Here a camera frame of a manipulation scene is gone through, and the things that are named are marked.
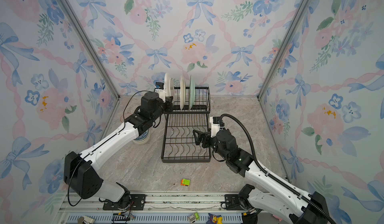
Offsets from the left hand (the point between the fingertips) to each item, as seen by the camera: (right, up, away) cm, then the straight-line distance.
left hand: (172, 95), depth 77 cm
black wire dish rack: (+2, -29, +16) cm, 33 cm away
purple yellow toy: (+21, -57, -10) cm, 61 cm away
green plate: (+10, +1, -4) cm, 11 cm away
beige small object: (-38, -57, -9) cm, 69 cm away
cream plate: (+5, +1, -1) cm, 6 cm away
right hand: (+14, -17, -4) cm, 23 cm away
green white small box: (+11, -56, -10) cm, 58 cm away
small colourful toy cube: (+7, -45, +1) cm, 46 cm away
